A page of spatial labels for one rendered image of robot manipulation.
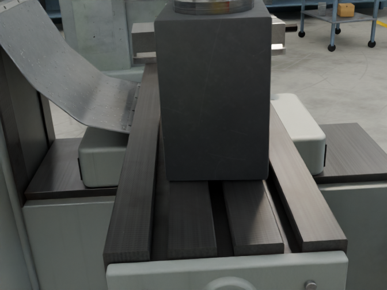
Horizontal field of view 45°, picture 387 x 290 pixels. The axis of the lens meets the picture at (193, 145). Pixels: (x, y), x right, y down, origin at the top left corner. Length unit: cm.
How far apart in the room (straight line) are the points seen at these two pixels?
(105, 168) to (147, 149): 32
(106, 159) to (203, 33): 50
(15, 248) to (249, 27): 71
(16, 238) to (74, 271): 15
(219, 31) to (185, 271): 24
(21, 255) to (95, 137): 29
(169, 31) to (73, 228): 62
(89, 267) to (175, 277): 64
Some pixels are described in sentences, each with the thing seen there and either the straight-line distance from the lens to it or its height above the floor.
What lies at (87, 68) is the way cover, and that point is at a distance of 115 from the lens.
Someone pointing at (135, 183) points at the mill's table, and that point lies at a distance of 56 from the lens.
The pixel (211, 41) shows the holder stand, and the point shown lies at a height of 112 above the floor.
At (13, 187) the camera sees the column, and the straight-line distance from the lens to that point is 99.
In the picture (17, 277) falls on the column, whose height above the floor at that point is 59.
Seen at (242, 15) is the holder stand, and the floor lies 115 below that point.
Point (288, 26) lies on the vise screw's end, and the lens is 117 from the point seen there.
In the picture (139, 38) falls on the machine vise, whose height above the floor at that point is 101.
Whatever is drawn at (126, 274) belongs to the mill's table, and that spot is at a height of 95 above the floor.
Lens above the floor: 123
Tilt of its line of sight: 25 degrees down
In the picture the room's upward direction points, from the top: 3 degrees counter-clockwise
